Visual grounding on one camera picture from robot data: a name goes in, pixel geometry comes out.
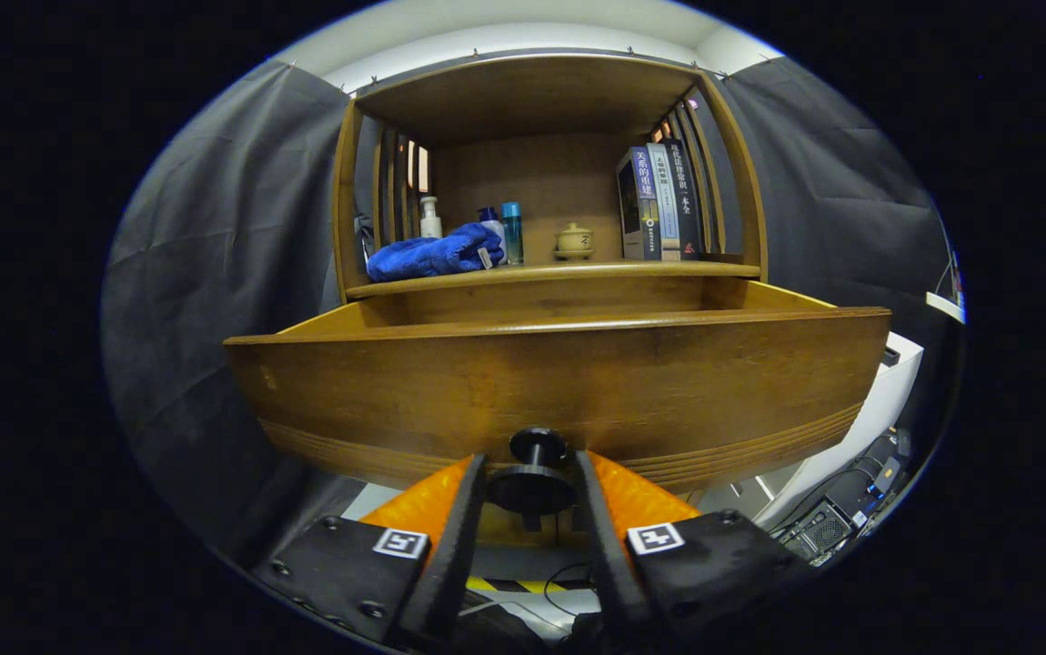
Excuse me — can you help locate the wooden countertop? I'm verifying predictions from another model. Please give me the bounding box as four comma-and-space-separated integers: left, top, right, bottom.
346, 259, 762, 301

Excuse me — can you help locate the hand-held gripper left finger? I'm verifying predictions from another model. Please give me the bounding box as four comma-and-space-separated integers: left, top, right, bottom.
255, 453, 489, 647

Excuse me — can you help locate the beige lidded teacup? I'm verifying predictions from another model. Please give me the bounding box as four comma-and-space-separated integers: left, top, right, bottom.
553, 223, 596, 262

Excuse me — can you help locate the teal clear bottle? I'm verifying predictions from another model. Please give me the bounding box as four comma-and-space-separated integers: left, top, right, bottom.
501, 201, 525, 266

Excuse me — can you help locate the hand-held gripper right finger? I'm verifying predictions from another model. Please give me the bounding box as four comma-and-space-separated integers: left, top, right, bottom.
573, 448, 820, 642

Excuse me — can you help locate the yellow black floor tape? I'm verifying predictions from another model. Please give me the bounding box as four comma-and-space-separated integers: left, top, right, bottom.
467, 576, 569, 594

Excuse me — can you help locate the blue-spined book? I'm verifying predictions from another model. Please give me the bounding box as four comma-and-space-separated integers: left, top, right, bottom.
616, 146, 663, 262

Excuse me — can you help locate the black floor cable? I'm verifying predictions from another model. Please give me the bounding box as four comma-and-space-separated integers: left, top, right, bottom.
459, 559, 597, 638

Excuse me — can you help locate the blue towel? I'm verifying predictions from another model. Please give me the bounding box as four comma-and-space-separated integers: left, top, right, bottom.
366, 223, 506, 283

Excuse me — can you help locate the black computer tower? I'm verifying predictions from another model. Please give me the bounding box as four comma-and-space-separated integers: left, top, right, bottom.
778, 428, 913, 567

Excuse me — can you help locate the white drawer cabinet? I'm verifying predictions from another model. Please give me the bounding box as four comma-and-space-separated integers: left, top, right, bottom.
700, 332, 926, 529

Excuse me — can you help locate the white blue-capped lotion bottle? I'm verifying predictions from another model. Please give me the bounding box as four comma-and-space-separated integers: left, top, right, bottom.
478, 207, 508, 265

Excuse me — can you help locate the wooden cabinet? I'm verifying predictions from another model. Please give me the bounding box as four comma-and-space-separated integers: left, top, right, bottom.
334, 53, 769, 551

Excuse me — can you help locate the wooden drawer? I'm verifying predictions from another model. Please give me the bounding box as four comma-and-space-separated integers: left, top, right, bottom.
225, 277, 892, 497

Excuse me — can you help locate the black drawer knob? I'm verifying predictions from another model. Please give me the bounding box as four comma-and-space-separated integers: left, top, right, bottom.
487, 428, 578, 533

